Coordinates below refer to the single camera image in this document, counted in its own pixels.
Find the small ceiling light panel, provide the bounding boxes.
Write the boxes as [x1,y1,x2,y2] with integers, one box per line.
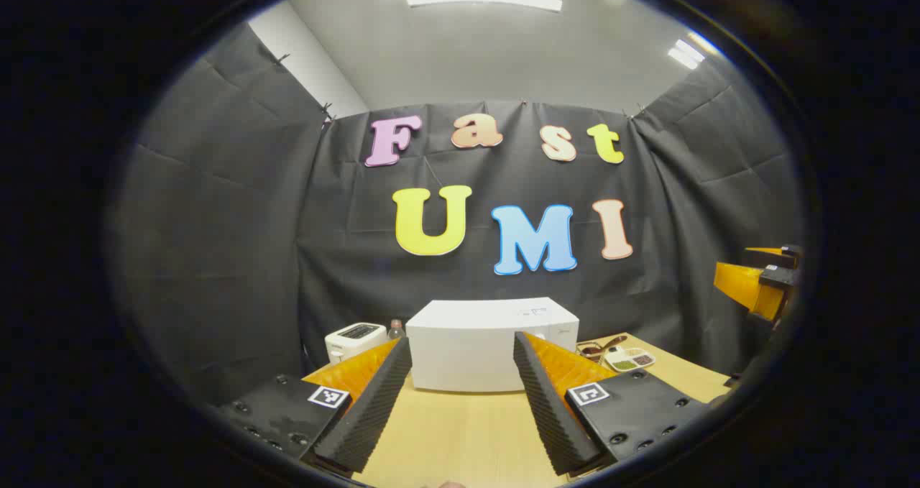
[667,39,707,70]

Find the white microwave oven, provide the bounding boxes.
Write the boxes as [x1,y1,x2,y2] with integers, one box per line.
[405,298,580,393]

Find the white toaster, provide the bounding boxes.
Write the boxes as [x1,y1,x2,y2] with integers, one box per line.
[325,323,389,364]

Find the white divided dish of grains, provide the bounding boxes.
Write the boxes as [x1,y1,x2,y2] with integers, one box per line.
[605,346,656,372]

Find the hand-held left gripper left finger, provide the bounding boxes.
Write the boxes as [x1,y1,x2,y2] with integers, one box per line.
[216,336,414,474]

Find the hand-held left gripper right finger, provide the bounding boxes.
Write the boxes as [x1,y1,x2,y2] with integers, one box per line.
[512,331,712,477]

